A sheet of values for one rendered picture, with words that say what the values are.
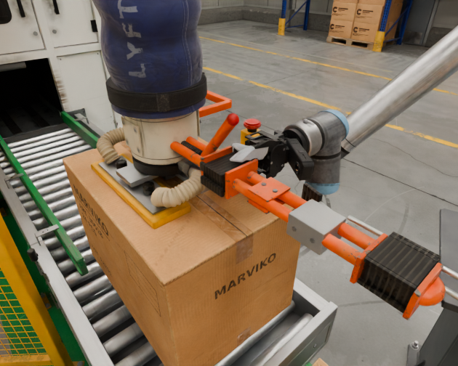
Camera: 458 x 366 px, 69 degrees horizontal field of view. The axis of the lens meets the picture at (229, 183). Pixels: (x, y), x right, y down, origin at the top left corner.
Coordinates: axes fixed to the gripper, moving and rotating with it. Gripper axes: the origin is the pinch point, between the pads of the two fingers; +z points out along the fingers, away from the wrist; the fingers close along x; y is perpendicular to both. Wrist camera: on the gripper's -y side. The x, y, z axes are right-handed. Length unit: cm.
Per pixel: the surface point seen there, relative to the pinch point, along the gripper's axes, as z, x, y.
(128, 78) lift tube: 9.5, 16.4, 22.0
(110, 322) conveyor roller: 24, -67, 37
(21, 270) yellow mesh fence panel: 40, -52, 65
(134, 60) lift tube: 8.2, 19.8, 20.8
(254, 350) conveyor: -9, -72, 0
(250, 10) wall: -813, -89, 835
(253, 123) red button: -50, -17, 45
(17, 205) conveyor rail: 32, -61, 122
